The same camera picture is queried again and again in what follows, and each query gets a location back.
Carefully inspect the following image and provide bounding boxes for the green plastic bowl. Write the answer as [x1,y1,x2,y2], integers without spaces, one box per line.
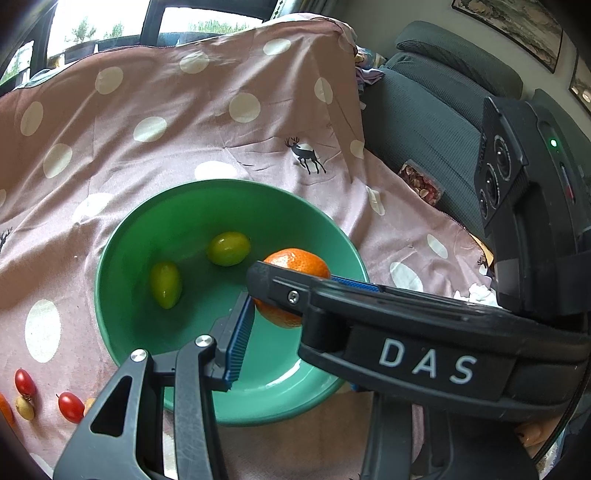
[95,179,371,426]

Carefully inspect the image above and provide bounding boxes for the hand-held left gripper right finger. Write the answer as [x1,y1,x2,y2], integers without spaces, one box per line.
[348,382,455,480]

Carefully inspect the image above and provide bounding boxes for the crumpled white tissue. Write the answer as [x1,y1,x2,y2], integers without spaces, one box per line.
[455,282,502,308]

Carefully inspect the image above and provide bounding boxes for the small framed picture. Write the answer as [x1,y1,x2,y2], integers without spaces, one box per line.
[569,55,591,103]

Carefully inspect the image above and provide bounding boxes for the round green fruit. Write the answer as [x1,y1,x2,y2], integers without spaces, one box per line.
[206,232,252,267]

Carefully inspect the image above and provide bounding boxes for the clear packet of snacks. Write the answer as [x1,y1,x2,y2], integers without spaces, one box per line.
[398,159,445,207]

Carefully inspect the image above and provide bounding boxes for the pink polka-dot blanket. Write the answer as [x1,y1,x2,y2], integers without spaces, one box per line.
[0,19,497,480]

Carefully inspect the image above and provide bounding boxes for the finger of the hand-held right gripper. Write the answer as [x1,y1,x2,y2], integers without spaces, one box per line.
[330,276,382,292]
[246,260,331,320]

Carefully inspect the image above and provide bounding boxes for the bundle of colourful clothes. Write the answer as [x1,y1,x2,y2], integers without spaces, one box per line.
[353,44,386,109]

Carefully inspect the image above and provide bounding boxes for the large framed picture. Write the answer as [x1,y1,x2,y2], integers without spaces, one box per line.
[451,0,565,73]

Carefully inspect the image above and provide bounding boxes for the orange mandarin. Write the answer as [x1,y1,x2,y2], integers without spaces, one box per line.
[0,392,16,428]
[253,248,332,329]

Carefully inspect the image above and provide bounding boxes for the red cherry tomato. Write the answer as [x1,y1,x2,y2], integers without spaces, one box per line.
[58,392,85,423]
[14,368,37,398]

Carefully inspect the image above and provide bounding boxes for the elongated green fruit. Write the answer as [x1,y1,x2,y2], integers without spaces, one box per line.
[150,261,182,310]

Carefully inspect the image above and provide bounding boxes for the person's right hand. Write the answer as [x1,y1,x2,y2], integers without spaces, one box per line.
[515,418,561,460]

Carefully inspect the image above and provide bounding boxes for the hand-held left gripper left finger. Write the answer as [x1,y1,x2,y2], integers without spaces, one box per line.
[53,292,256,480]

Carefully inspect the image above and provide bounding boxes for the black-framed window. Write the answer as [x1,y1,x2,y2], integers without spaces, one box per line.
[0,0,287,86]

